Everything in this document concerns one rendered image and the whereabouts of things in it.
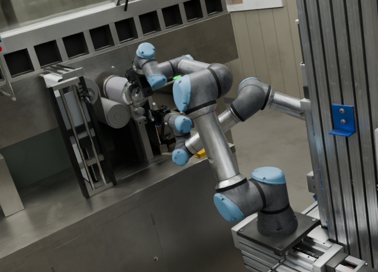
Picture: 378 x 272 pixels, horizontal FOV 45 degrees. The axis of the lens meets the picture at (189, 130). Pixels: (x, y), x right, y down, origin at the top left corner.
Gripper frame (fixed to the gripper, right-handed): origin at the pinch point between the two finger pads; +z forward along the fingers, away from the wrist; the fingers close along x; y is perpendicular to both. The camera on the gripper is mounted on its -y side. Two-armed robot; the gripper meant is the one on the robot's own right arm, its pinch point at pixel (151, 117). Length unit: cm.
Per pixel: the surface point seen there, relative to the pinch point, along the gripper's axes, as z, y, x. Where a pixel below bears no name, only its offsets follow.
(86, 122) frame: -14.9, 14.5, 37.6
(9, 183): 4, -5, 76
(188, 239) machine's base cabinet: -29, -56, 11
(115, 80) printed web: 13.4, 21.7, 8.5
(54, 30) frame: 31, 53, 26
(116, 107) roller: -2.3, 12.7, 17.9
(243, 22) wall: 208, -7, -230
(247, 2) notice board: 194, 15, -229
